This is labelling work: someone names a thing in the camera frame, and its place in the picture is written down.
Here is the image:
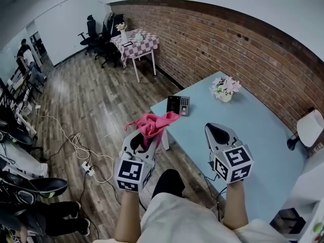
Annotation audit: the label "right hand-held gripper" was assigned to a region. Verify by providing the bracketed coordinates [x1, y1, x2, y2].
[204, 122, 255, 185]

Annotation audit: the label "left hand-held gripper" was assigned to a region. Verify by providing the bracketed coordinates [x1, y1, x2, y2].
[114, 130, 157, 194]

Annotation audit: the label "pink cloth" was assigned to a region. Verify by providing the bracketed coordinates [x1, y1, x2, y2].
[124, 111, 183, 149]

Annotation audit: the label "black keypad device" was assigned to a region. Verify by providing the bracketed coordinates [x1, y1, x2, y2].
[166, 95, 191, 116]

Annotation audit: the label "person's right forearm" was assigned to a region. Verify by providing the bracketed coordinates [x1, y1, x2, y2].
[222, 181, 249, 230]

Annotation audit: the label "person's left forearm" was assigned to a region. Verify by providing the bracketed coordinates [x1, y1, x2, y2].
[113, 190, 141, 243]

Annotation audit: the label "checkered cloth table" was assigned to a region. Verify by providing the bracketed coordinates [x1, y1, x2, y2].
[110, 28, 160, 84]

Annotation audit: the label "white table leg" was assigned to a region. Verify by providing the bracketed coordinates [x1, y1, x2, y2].
[161, 129, 170, 151]

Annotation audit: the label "person's black trousers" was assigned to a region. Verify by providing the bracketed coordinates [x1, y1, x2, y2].
[151, 169, 187, 201]

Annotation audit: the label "pink flowers in white pot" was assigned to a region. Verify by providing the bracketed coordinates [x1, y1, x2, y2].
[209, 76, 242, 103]

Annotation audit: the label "person's white shirt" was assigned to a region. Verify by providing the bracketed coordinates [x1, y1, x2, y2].
[93, 191, 295, 243]

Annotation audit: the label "white shade table lamp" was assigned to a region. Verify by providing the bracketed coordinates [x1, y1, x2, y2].
[287, 109, 324, 151]

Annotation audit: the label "white shelf unit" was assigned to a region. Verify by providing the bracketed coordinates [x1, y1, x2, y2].
[269, 160, 324, 241]

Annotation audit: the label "black office chair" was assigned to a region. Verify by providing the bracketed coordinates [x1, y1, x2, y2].
[77, 14, 100, 56]
[95, 13, 120, 68]

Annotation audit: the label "white vase with flowers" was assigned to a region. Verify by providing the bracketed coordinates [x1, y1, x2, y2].
[115, 22, 129, 43]

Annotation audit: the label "black rounded shell object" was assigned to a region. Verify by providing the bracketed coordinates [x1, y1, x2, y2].
[0, 120, 35, 148]

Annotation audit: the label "white power strip with cables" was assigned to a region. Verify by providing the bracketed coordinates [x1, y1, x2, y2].
[35, 107, 115, 185]

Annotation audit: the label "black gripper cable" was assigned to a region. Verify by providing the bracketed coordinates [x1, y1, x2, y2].
[204, 171, 228, 223]

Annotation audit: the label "black floor cable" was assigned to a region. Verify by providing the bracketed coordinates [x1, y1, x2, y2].
[40, 133, 122, 205]

